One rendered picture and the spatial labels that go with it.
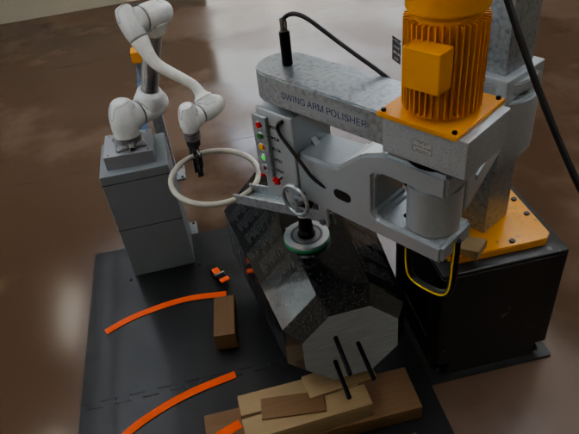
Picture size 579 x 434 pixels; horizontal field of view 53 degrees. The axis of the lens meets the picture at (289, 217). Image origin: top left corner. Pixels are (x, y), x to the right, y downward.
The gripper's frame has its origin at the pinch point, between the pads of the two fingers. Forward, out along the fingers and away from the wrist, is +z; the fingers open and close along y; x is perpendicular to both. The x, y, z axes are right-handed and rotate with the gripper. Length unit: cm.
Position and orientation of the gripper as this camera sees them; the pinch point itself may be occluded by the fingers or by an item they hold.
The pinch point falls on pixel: (198, 169)
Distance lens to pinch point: 329.9
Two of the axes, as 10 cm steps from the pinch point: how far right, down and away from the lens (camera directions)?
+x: 8.5, -3.8, 3.7
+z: 0.5, 7.5, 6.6
